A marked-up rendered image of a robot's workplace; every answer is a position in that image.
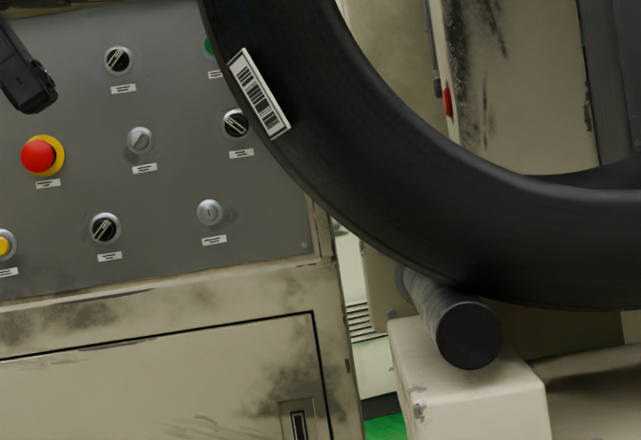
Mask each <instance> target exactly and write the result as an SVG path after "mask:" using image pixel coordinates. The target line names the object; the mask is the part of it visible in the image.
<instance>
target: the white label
mask: <svg viewBox="0 0 641 440"><path fill-rule="evenodd" d="M226 65H227V67H228V68H229V70H230V72H231V73H232V75H233V77H234V78H235V80H236V82H237V84H238V85H239V87H240V88H241V90H242V92H243V93H244V95H245V97H246V99H247V100H248V102H249V104H250V105H251V107H252V109H253V111H254V112H255V114H256V116H257V117H258V120H259V121H260V123H261V125H262V127H263V128H264V130H265V132H266V133H267V135H268V136H269V137H270V139H271V140H273V139H274V138H276V137H277V136H280V135H281V134H283V133H284V132H286V131H287V130H289V129H290V128H291V126H290V124H289V122H288V120H287V119H286V117H285V115H284V114H283V112H282V110H281V109H280V107H279V104H278V103H277V101H276V100H275V99H274V97H273V95H272V93H271V92H270V90H269V88H268V87H267V85H266V83H265V82H264V80H263V78H262V76H261V75H260V73H259V71H258V69H257V67H256V65H255V64H254V62H253V60H252V59H251V57H250V55H249V54H248V52H247V51H246V49H245V48H243V49H241V50H240V51H239V52H238V53H237V54H236V55H235V56H234V57H233V58H232V59H231V60H230V61H229V62H228V63H227V64H226Z"/></svg>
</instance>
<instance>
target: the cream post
mask: <svg viewBox="0 0 641 440"><path fill-rule="evenodd" d="M429 4H430V11H431V19H432V26H433V32H434V39H435V45H436V52H437V58H438V64H439V71H440V78H441V83H442V90H444V88H448V87H449V90H450V94H451V100H452V107H453V116H452V117H448V116H446V121H447V128H448V133H449V139H450V140H452V141H454V142H455V143H457V144H458V145H460V146H462V147H463V148H465V149H467V150H468V151H469V152H471V153H473V154H475V155H476V156H478V157H481V158H483V159H485V160H488V161H490V162H492V163H494V164H496V165H499V166H501V167H503V168H506V169H508V170H510V171H512V172H515V173H518V174H521V175H555V174H564V173H571V172H577V171H582V170H586V169H590V168H594V167H597V166H599V161H598V155H597V148H596V141H595V134H594V128H593V121H592V114H591V107H590V101H589V88H588V82H587V76H586V69H585V62H584V56H583V49H582V42H581V35H580V29H579V22H578V15H577V9H576V2H575V0H429ZM497 318H498V320H499V322H500V324H501V327H502V330H503V337H504V338H505V339H506V341H507V342H508V343H509V344H510V345H511V346H512V348H513V349H514V350H515V351H516V352H517V353H518V354H519V356H520V357H521V358H522V359H523V360H529V359H535V358H542V357H548V356H554V355H560V354H567V353H572V352H579V351H585V350H592V349H597V348H604V347H610V346H621V345H624V344H625V340H624V333H623V326H622V320H621V313H620V312H570V311H557V310H548V309H540V310H534V311H528V312H522V313H515V314H509V315H503V316H497Z"/></svg>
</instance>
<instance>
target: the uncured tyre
mask: <svg viewBox="0 0 641 440"><path fill-rule="evenodd" d="M196 2H197V6H198V10H199V13H200V17H201V20H202V23H203V26H204V29H205V31H206V34H207V37H208V40H209V43H210V45H211V48H212V51H213V53H214V56H215V58H216V61H217V63H218V66H219V68H220V70H221V72H222V75H223V77H224V79H225V81H226V83H227V85H228V87H229V89H230V91H231V93H232V95H233V97H234V98H235V100H236V102H237V104H238V106H239V107H240V109H241V111H242V112H243V114H244V115H245V117H246V119H247V120H248V122H249V123H250V125H251V127H252V128H253V130H254V131H255V133H256V134H257V136H258V137H259V139H260V140H261V142H262V143H263V144H264V146H265V147H266V148H267V150H268V151H269V152H270V154H271V155H272V156H273V158H274V159H275V160H276V161H277V163H278V164H279V165H280V166H281V168H282V169H283V170H284V171H285V172H286V173H287V175H288V176H289V177H290V178H291V179H292V180H293V181H294V182H295V183H296V184H297V185H298V187H299V188H300V189H301V190H302V191H303V192H304V193H305V194H306V195H307V196H308V197H309V198H310V199H312V200H313V201H314V202H315V203H316V204H317V205H318V206H319V207H320V208H321V209H322V210H324V211H325V212H326V213H327V214H328V215H329V216H331V217H332V218H333V219H334V220H336V221H337V222H338V223H339V224H341V225H342V226H343V227H344V228H346V229H347V230H348V231H350V232H351V233H352V234H354V235H355V236H357V237H358V238H359V239H361V240H362V241H364V242H366V243H367V244H369V245H370V246H372V247H373V248H375V249H376V250H378V251H380V252H381V253H383V254H385V256H387V257H389V258H390V259H392V260H394V261H396V262H398V263H400V264H402V265H404V266H406V267H408V268H410V269H412V270H414V271H416V272H418V273H420V274H422V275H424V276H427V277H428V278H430V279H433V280H435V281H437V282H440V283H444V284H446V285H449V286H451V287H454V288H457V289H460V290H463V291H465V292H468V293H471V294H474V295H477V296H481V297H485V298H488V299H491V300H495V301H499V302H503V303H508V304H516V305H521V306H527V307H533V308H540V309H548V310H557V311H570V312H606V311H608V310H610V309H614V308H632V307H641V150H639V151H637V152H635V153H633V154H630V155H628V156H626V157H622V158H620V159H617V160H616V161H613V162H610V163H607V164H604V165H601V166H597V167H594V168H590V169H586V170H582V171H577V172H571V173H564V174H555V175H521V174H518V173H515V172H512V171H510V170H508V169H506V168H503V167H501V166H499V165H496V164H494V163H492V162H490V161H488V160H485V159H483V158H481V157H478V156H476V155H475V154H473V153H471V152H469V151H468V150H467V149H465V148H463V147H462V146H460V145H458V144H457V143H455V142H454V141H452V140H450V139H449V138H448V137H446V136H444V135H443V134H441V133H440V132H439V131H437V130H436V129H435V128H433V127H432V126H431V125H429V124H428V123H427V122H426V121H424V120H423V119H422V118H421V117H420V116H418V115H417V114H416V113H415V112H414V111H413V110H412V109H410V108H409V107H408V106H407V105H406V104H405V103H404V102H403V101H402V100H401V99H400V98H399V97H398V96H397V95H396V94H395V92H394V91H393V90H392V89H391V88H390V87H389V86H388V85H387V84H386V82H385V81H384V80H383V79H382V77H381V76H380V75H379V74H378V72H377V71H376V70H375V68H374V67H373V66H372V64H371V63H370V62H369V60H368V59H367V57H366V56H365V55H364V53H363V52H362V49H361V48H360V46H359V45H358V43H357V41H356V40H355V38H354V36H353V35H352V33H351V31H350V30H349V29H348V27H347V25H346V23H345V21H344V19H343V17H342V15H341V12H340V9H339V7H338V5H337V3H336V0H196ZM243 48H245V49H246V51H247V52H248V54H249V55H250V57H251V59H252V60H253V62H254V64H255V65H256V67H257V69H258V71H259V73H260V75H261V76H262V78H263V80H264V82H265V83H266V85H267V87H268V88H269V90H270V92H271V93H272V95H273V97H274V99H275V100H276V101H277V103H278V104H279V107H280V109H281V110H282V112H283V114H284V115H285V117H286V119H287V120H288V122H289V124H290V126H291V128H290V129H289V130H287V131H286V132H284V133H283V134H281V135H280V136H277V137H276V138H274V139H273V140H271V139H270V137H269V136H268V135H267V133H266V132H265V130H264V128H263V127H262V125H261V123H260V121H259V120H258V117H257V116H256V114H255V112H254V111H253V109H252V107H251V105H250V104H249V102H248V100H247V99H246V97H245V95H244V93H243V92H242V90H241V88H240V87H239V85H238V84H237V82H236V80H235V78H234V77H233V75H232V73H231V72H230V70H229V68H228V67H227V65H226V64H227V63H228V62H229V61H230V60H231V59H232V58H233V57H234V56H235V55H236V54H237V53H238V52H239V51H240V50H241V49H243Z"/></svg>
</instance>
